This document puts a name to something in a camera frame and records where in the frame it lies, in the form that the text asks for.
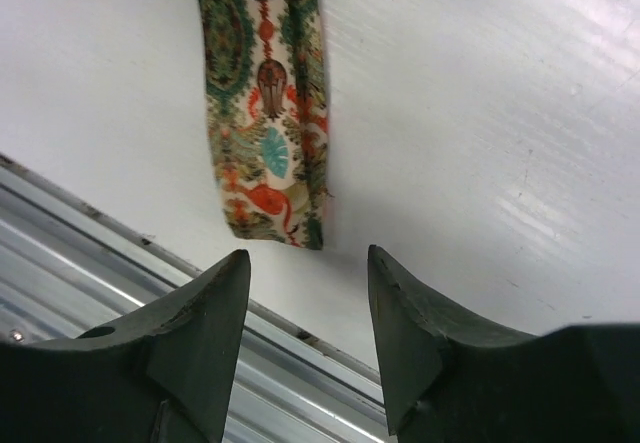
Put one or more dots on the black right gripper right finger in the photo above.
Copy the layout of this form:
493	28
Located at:
450	375

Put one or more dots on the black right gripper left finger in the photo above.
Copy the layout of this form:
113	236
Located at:
162	373

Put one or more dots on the paisley patterned tie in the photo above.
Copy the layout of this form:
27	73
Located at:
267	117

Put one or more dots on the aluminium rail frame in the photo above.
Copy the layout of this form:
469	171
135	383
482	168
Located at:
66	269

